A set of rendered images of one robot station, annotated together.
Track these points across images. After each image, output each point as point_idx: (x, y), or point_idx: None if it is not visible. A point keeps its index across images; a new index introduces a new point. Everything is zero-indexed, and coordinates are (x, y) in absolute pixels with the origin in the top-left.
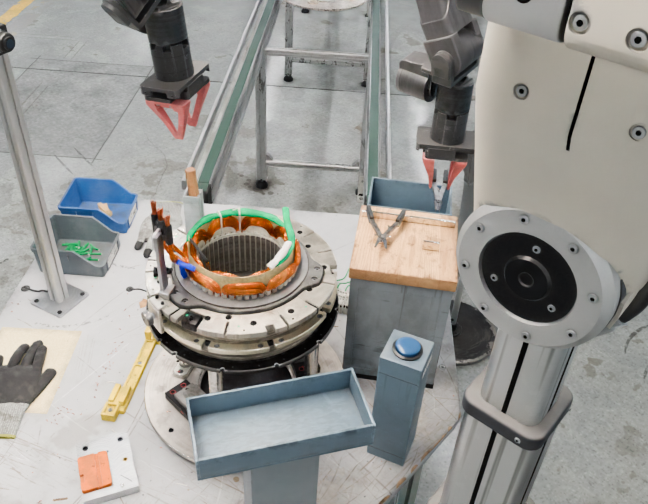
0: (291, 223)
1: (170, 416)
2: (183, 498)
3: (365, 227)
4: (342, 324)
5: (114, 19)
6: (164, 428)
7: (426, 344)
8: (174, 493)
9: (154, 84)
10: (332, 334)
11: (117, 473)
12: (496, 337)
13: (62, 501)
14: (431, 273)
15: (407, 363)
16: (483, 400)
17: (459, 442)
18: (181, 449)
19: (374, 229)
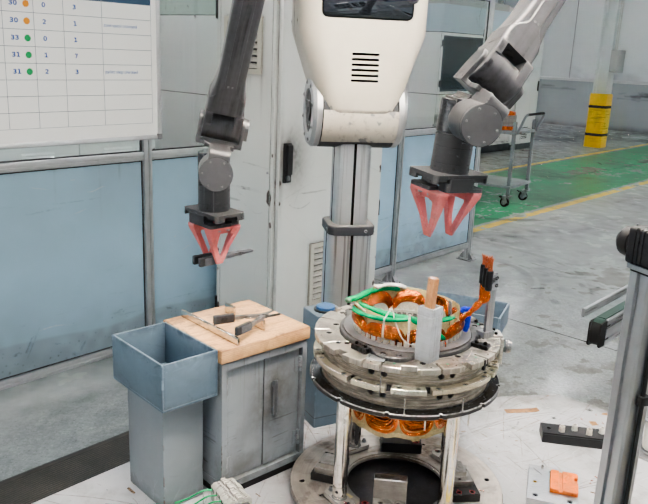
0: (327, 338)
1: (482, 487)
2: (495, 456)
3: (251, 339)
4: (248, 493)
5: (510, 107)
6: (491, 482)
7: (310, 307)
8: (500, 460)
9: (474, 172)
10: (269, 490)
11: (544, 476)
12: (367, 182)
13: (594, 491)
14: (256, 306)
15: (335, 306)
16: (367, 223)
17: (369, 262)
18: (484, 465)
19: (259, 321)
